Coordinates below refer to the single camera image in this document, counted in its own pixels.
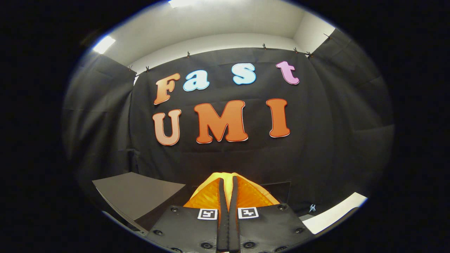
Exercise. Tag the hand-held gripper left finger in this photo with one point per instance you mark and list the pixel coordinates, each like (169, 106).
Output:
(223, 225)

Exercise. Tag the white table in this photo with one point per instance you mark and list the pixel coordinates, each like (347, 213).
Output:
(334, 212)

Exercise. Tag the black backdrop cloth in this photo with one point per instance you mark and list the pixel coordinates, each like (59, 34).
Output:
(316, 140)

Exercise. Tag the small light blue clip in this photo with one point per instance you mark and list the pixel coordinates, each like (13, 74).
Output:
(312, 208)

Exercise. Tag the grey flat-topped stand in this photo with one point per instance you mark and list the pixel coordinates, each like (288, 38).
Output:
(137, 193)

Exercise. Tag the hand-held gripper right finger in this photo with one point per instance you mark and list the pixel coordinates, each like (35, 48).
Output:
(234, 225)

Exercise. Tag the yellow polo shirt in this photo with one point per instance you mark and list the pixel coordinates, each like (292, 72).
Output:
(227, 182)

